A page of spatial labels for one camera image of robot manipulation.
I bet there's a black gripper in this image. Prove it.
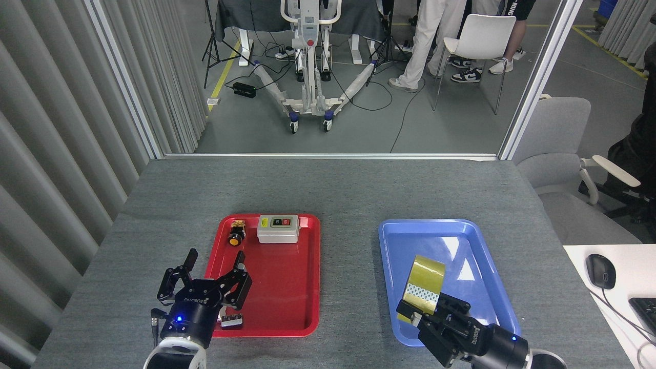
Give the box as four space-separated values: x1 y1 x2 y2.
396 293 529 369
157 249 253 349

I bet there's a yellow tape roll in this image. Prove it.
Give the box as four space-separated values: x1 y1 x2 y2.
397 255 446 324

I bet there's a black orange push button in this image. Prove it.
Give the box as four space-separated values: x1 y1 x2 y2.
228 220 247 247

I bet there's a red plastic tray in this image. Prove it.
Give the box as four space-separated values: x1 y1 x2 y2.
204 213 321 338

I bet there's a blue plastic tray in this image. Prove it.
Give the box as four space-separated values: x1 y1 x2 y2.
378 219 522 347

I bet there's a black computer mouse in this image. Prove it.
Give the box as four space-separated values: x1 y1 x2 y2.
586 254 617 291

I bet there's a white desk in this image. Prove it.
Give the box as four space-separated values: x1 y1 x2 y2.
563 244 656 369

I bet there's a black keyboard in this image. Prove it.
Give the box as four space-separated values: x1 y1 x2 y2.
628 297 656 337

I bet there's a grey pleated curtain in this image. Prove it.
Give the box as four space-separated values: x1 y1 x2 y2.
597 0 656 70
0 0 209 369

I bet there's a grey office chair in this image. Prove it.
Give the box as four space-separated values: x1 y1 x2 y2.
512 95 644 245

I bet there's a white stand on wheels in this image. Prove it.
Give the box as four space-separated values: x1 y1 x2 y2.
254 0 377 134

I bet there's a black tripod stand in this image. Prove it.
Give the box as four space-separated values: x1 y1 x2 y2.
201 0 257 89
366 0 412 87

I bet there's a person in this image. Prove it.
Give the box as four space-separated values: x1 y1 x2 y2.
579 41 656 224
388 0 468 93
448 0 537 84

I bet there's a table with dark cloth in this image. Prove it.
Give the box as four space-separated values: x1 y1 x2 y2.
214 0 388 66

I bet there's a white plastic chair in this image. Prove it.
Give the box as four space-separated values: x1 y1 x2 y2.
432 14 517 115

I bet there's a grey two-button switch box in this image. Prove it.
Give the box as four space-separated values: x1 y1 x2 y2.
257 214 299 244

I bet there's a black mouse cable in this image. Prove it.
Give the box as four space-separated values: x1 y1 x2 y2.
588 287 656 369

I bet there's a silver frame crossbar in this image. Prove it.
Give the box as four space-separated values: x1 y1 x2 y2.
163 152 501 161

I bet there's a silver frame post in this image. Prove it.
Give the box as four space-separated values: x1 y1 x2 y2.
498 0 585 161

